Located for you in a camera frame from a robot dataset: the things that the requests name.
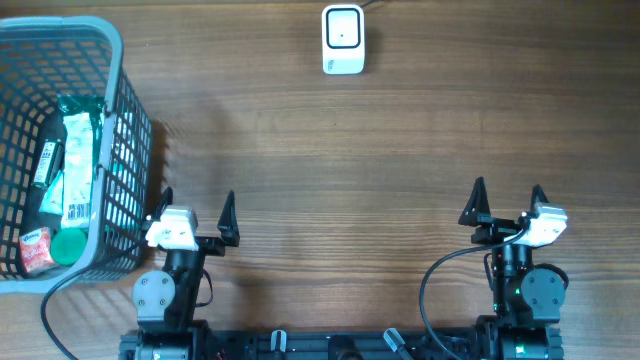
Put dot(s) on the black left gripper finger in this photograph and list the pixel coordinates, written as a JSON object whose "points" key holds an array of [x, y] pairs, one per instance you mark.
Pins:
{"points": [[165, 200], [227, 224]]}

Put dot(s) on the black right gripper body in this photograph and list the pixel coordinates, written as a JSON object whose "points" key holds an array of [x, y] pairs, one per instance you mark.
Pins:
{"points": [[495, 230]]}

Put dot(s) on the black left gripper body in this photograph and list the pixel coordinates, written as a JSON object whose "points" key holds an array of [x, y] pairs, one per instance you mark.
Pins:
{"points": [[193, 260]]}

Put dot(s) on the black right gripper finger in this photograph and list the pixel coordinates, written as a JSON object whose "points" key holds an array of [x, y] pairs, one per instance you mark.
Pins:
{"points": [[477, 210], [537, 197]]}

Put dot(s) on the green lid jar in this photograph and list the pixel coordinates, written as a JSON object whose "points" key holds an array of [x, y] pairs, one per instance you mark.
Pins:
{"points": [[68, 246]]}

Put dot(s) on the green white wipes packet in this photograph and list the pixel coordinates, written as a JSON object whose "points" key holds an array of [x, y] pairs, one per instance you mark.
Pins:
{"points": [[83, 121]]}

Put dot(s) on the small black white box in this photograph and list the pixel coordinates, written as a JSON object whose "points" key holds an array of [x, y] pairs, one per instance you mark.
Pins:
{"points": [[49, 163]]}

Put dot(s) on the red tissue pack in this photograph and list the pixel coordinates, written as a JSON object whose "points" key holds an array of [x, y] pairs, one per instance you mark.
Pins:
{"points": [[35, 248]]}

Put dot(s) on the mint toilet wipes pack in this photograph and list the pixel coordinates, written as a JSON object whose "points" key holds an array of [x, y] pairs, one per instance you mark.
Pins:
{"points": [[52, 202]]}

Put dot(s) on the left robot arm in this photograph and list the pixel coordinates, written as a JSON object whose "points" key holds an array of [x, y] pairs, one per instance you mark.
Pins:
{"points": [[166, 299]]}

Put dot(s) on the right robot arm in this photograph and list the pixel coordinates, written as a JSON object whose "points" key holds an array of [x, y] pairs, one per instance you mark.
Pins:
{"points": [[527, 297]]}

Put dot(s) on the white barcode scanner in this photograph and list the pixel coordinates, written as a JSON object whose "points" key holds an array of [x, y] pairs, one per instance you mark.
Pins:
{"points": [[343, 39]]}

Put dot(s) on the grey plastic laundry basket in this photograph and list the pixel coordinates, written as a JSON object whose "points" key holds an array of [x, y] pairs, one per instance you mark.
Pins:
{"points": [[43, 58]]}

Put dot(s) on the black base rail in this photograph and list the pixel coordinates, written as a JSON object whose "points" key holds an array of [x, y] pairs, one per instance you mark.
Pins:
{"points": [[280, 344]]}

